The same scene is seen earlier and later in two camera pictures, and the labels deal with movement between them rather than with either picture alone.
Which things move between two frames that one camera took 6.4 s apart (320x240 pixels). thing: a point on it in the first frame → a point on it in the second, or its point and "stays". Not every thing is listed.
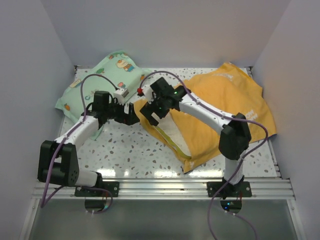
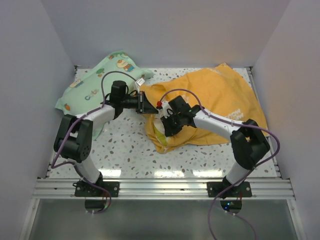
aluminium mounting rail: x=175 y=188 stays
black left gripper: x=129 y=119 → x=143 y=106
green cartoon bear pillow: x=117 y=70 stays
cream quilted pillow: x=169 y=127 → x=160 y=132
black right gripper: x=147 y=110 → x=169 y=130
